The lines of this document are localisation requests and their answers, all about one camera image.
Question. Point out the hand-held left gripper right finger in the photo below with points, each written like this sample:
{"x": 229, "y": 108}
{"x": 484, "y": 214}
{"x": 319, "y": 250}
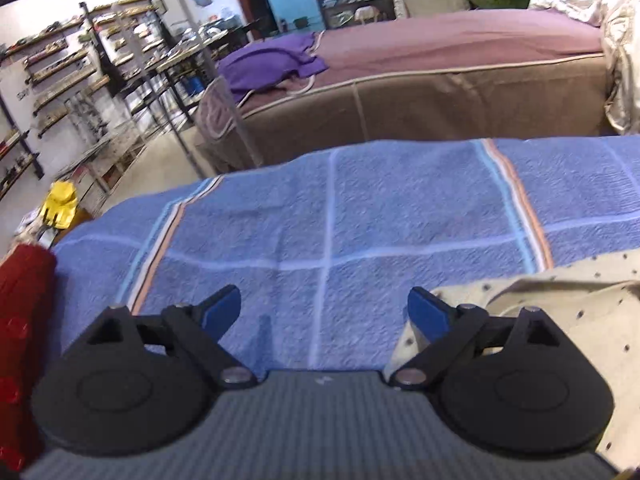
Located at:
{"x": 426, "y": 313}

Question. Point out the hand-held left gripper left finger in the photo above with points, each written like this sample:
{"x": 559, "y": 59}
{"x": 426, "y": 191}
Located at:
{"x": 223, "y": 311}

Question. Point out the cream polka dot shirt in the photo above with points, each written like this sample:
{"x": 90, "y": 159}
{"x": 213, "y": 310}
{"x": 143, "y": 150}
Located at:
{"x": 575, "y": 290}

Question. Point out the blue plaid blanket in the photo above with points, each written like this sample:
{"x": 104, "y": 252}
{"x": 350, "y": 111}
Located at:
{"x": 325, "y": 220}

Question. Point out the low metal rack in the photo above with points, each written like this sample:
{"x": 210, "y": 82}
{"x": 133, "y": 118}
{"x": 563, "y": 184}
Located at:
{"x": 110, "y": 160}

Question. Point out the yellow plastic object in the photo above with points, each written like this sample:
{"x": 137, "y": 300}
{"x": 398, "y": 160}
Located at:
{"x": 60, "y": 205}

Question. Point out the red cloth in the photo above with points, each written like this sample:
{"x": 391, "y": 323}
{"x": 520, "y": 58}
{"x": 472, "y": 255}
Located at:
{"x": 25, "y": 320}

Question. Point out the brown covered bed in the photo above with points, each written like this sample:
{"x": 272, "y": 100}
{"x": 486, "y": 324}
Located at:
{"x": 425, "y": 95}

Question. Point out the purple cloth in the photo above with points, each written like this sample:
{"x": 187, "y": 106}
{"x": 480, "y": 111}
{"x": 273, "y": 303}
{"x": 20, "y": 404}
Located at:
{"x": 270, "y": 62}

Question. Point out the metal work table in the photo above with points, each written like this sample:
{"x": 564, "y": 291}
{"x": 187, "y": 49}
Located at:
{"x": 185, "y": 55}

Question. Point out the dark cluttered cabinet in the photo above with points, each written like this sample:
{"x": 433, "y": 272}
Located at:
{"x": 350, "y": 10}

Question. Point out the cream floral quilt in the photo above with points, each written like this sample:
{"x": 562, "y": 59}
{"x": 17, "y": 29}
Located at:
{"x": 622, "y": 60}

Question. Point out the wall shelves with small items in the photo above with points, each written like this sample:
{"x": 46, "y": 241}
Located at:
{"x": 65, "y": 75}

